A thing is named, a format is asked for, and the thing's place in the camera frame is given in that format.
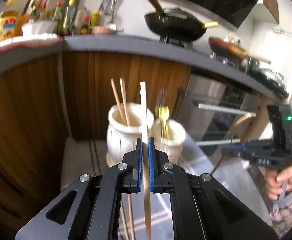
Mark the black wok with brown handle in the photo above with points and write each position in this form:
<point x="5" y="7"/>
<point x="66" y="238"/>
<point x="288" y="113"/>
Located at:
<point x="174" y="23"/>

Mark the cream floral ceramic utensil holder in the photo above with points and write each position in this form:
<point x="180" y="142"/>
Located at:
<point x="122" y="139"/>

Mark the pink small bowl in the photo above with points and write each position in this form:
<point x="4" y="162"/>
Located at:
<point x="99" y="30"/>

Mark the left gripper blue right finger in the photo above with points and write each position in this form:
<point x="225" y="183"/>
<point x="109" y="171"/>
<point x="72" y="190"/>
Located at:
<point x="153" y="171"/>

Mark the red-cap sauce bottle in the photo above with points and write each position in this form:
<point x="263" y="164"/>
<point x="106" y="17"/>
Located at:
<point x="58" y="17"/>

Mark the yellow lidded jar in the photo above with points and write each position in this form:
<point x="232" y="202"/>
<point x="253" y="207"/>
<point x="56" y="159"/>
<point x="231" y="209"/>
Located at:
<point x="7" y="24"/>

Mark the yellow spatula handle in wok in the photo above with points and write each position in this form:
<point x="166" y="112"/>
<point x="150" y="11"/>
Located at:
<point x="211" y="25"/>

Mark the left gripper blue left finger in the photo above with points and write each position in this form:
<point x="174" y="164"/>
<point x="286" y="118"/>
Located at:
<point x="137" y="171"/>

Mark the stainless steel oven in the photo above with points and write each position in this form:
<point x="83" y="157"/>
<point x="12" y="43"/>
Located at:
<point x="210" y="108"/>

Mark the white jug red cap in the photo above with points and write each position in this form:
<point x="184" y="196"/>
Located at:
<point x="78" y="21"/>

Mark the yellow green plastic tool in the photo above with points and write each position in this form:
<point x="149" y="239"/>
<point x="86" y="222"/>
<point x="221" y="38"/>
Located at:
<point x="163" y="115"/>

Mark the wooden chopstick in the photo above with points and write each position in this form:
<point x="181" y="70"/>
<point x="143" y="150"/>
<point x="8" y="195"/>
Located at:
<point x="131" y="218"/>
<point x="124" y="223"/>
<point x="117" y="101"/>
<point x="123" y="91"/>
<point x="146" y="182"/>

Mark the yellow mustard jar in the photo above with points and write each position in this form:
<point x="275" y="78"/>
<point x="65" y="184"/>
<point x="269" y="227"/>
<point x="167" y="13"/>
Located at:
<point x="94" y="19"/>

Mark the grey plaid table cloth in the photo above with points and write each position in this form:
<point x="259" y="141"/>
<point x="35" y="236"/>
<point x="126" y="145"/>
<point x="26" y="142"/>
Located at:
<point x="89" y="157"/>

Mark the brown frying pan wooden handle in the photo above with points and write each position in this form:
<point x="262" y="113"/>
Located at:
<point x="232" y="51"/>

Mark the silver fork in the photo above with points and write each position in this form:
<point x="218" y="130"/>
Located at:
<point x="161" y="99"/>

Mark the white bowl on counter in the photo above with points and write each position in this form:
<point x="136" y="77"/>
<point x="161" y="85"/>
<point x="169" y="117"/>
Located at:
<point x="38" y="27"/>

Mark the person's right hand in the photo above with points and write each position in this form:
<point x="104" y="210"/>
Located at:
<point x="274" y="181"/>

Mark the white red-edged cloth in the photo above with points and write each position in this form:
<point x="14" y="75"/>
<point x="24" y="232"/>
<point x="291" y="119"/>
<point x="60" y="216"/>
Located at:
<point x="29" y="42"/>

